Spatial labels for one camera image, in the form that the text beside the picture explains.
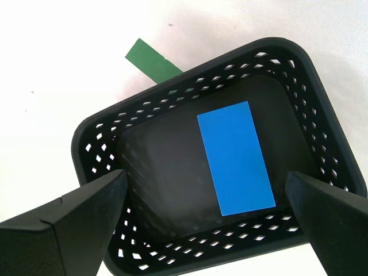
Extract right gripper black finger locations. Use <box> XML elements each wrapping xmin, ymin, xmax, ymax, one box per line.
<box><xmin>0</xmin><ymin>169</ymin><xmax>128</xmax><ymax>276</ymax></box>
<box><xmin>285</xmin><ymin>171</ymin><xmax>368</xmax><ymax>276</ymax></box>

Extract black plastic woven basket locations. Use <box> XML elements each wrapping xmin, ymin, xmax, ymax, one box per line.
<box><xmin>71</xmin><ymin>36</ymin><xmax>368</xmax><ymax>276</ymax></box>

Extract blue rectangular block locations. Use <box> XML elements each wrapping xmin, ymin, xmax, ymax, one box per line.
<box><xmin>197</xmin><ymin>101</ymin><xmax>277</xmax><ymax>217</ymax></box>

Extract green tape strip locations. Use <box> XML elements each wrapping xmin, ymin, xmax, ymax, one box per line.
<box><xmin>125</xmin><ymin>38</ymin><xmax>183</xmax><ymax>85</ymax></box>

